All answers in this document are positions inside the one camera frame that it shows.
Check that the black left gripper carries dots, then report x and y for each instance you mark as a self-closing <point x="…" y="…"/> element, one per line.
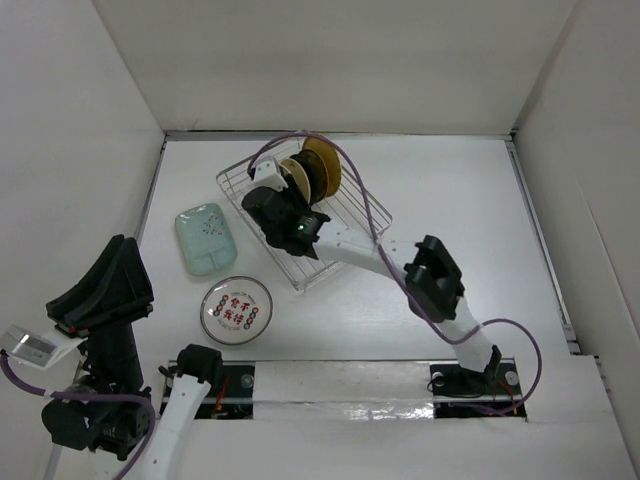
<point x="116" y="287"/>

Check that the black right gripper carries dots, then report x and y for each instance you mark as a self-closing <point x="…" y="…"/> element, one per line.
<point x="292" y="194"/>

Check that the cream plate with drawings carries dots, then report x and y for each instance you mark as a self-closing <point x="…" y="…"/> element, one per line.
<point x="295" y="169"/>

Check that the black plate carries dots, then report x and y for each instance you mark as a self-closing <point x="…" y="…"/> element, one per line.
<point x="301" y="160"/>

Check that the brown yellow patterned plate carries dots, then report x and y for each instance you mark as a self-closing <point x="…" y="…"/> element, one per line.
<point x="318" y="175"/>

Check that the yellow woven pattern plate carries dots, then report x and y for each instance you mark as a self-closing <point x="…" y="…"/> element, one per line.
<point x="321" y="146"/>

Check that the pale green rectangular dish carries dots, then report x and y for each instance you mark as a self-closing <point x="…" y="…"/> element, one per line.
<point x="205" y="239"/>

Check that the white plate red characters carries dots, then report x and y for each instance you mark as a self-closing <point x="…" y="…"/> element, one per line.
<point x="236" y="310"/>

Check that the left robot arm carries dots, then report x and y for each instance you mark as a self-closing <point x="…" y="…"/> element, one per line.
<point x="109" y="407"/>

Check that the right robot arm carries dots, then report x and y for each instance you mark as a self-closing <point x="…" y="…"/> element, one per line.
<point x="431" y="281"/>

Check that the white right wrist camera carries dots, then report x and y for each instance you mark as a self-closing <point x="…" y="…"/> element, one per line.
<point x="267" y="173"/>

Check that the wire dish rack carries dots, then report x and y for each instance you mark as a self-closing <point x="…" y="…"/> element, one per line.
<point x="347" y="205"/>

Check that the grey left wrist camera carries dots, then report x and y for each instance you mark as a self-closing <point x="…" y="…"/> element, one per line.
<point x="39" y="351"/>

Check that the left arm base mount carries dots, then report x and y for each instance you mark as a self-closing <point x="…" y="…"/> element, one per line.
<point x="231" y="398"/>

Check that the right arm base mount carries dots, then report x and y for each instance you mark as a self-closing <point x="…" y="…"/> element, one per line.
<point x="456" y="396"/>

